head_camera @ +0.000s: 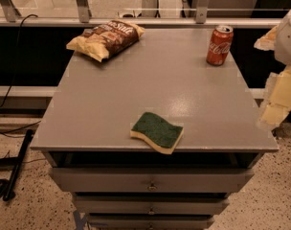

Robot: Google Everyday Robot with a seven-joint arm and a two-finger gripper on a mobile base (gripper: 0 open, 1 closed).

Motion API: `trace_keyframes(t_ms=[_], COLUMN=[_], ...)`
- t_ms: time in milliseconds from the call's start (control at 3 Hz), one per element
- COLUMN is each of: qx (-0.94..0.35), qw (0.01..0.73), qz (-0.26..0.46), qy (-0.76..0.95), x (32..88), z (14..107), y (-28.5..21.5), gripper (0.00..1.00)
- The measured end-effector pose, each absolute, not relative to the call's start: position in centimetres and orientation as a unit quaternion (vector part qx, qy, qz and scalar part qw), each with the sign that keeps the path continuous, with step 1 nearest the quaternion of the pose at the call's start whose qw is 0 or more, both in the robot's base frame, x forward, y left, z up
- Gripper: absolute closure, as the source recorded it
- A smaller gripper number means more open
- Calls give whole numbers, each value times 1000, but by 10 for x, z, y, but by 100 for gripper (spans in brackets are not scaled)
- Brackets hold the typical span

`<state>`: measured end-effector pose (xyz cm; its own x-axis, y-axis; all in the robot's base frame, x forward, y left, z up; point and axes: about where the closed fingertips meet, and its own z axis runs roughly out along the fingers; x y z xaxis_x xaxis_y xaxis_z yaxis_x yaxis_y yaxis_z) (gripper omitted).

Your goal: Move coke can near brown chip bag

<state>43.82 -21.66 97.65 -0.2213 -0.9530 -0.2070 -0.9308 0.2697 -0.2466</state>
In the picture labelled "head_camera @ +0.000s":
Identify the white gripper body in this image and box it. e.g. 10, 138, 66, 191
275, 10, 291, 65

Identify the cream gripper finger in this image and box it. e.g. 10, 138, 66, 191
254, 26, 278, 51
257, 65, 291, 131

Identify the red coke can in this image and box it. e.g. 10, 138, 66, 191
206, 25, 234, 66

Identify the brown chip bag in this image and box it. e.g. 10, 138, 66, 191
66, 19, 145, 62

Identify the green yellow sponge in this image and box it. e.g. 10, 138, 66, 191
130, 112, 184, 155

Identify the grey drawer cabinet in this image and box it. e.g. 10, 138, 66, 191
30, 28, 280, 230

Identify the middle grey drawer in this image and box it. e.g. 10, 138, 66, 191
73, 195, 229, 215

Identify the grey drawer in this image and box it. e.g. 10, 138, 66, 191
87, 215, 214, 230
73, 195, 229, 215
50, 168, 254, 193

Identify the bottom grey drawer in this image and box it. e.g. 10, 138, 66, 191
87, 215, 214, 230

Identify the top grey drawer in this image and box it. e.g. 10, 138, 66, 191
50, 168, 254, 193

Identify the black stand base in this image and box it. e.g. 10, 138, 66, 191
0, 129, 34, 201

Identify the black cable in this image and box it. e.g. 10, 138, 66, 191
0, 13, 42, 138

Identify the metal railing frame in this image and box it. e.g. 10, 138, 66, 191
0, 0, 291, 28

